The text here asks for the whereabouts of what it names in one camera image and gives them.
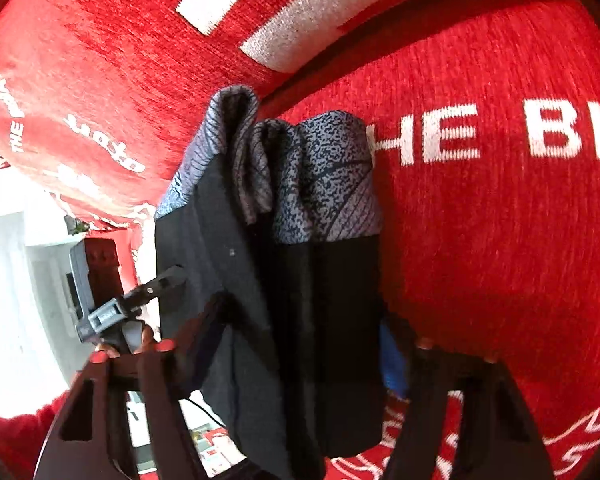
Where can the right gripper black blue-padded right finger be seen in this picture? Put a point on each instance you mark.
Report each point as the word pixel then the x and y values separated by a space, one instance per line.
pixel 498 436

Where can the red blanket with white characters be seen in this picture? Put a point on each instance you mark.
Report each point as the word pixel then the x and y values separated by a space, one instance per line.
pixel 486 120

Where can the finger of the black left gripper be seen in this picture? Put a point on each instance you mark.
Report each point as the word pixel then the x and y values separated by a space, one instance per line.
pixel 95 273
pixel 166 281

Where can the black pants with blue trim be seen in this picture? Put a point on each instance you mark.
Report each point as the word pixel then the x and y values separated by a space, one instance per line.
pixel 280 223

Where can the operator's left hand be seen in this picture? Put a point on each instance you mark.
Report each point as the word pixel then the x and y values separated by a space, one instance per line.
pixel 146 341

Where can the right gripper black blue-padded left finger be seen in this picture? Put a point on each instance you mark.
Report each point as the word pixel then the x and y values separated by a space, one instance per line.
pixel 90 437

